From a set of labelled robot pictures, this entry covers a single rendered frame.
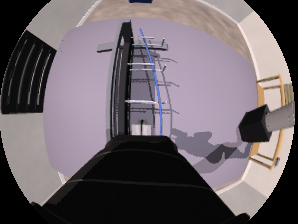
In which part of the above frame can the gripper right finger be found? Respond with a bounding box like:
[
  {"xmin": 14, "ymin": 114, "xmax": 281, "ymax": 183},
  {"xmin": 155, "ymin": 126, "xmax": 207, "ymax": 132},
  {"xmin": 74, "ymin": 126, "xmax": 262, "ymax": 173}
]
[{"xmin": 142, "ymin": 120, "xmax": 152, "ymax": 136}]

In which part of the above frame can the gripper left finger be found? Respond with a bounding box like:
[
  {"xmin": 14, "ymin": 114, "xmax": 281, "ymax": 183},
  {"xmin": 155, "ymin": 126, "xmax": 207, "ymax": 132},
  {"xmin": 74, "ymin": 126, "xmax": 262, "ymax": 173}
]
[{"xmin": 132, "ymin": 119, "xmax": 142, "ymax": 135}]

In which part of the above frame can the black patch panel rack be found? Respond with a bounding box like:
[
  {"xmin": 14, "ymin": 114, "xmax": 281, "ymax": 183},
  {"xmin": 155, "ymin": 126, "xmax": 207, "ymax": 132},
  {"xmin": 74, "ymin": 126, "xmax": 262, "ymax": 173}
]
[{"xmin": 96, "ymin": 19, "xmax": 167, "ymax": 142}]

